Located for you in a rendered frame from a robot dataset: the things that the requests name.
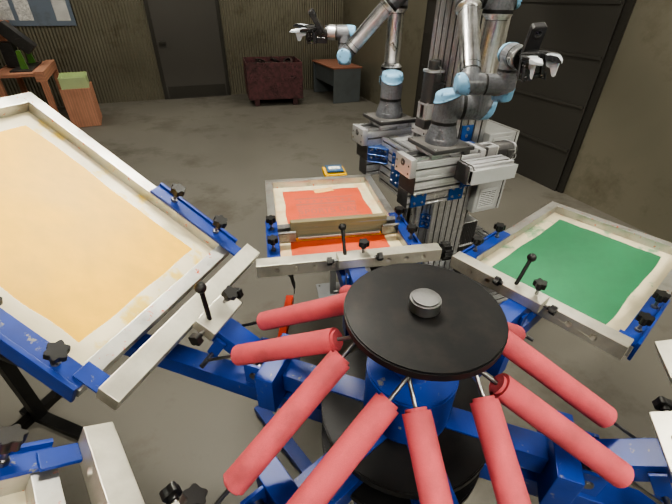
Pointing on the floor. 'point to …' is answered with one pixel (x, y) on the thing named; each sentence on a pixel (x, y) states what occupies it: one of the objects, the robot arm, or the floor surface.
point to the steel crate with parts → (273, 78)
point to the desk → (337, 79)
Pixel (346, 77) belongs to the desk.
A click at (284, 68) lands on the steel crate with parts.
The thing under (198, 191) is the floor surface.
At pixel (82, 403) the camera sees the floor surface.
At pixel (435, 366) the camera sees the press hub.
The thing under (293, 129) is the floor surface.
